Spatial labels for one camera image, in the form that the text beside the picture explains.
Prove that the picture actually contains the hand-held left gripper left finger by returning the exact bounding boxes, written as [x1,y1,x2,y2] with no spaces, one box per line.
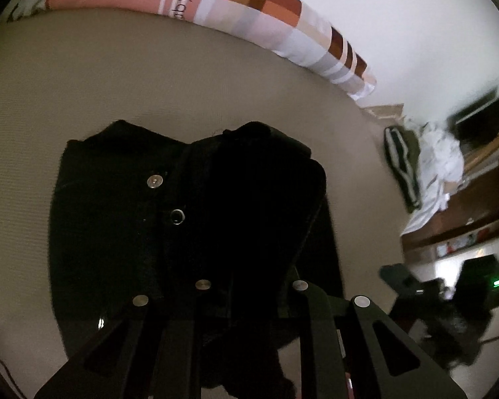
[33,278,217,399]

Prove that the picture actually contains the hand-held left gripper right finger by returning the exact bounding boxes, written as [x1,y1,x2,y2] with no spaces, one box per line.
[290,278,467,399]

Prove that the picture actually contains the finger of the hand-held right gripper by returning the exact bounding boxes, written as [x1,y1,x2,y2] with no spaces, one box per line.
[378,263,425,297]

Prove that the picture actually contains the black pants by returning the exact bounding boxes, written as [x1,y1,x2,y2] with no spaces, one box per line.
[49,120,345,397]

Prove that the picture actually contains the brown wooden shelf unit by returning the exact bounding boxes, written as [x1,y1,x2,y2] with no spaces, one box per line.
[400,145,499,258]

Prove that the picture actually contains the green striped folded garment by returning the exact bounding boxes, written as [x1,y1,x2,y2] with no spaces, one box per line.
[383,125,422,212]

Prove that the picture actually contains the white crumpled cloth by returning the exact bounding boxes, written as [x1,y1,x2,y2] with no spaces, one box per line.
[401,120,470,235]

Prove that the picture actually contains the light wooden plank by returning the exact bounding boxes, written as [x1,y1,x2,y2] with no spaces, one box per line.
[461,131,499,169]

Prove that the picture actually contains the brown cardboard box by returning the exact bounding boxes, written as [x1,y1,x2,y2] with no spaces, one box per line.
[365,103,405,127]

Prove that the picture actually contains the dark flat screen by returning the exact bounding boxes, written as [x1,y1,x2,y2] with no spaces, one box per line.
[448,88,499,144]

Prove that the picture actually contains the beige bed mattress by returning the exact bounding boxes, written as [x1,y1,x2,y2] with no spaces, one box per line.
[0,6,450,399]

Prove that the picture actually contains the pink checkered pillow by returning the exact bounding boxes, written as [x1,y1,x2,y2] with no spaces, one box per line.
[45,0,377,101]

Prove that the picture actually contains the floral print pillow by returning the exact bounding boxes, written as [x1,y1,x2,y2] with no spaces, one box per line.
[0,0,53,21]

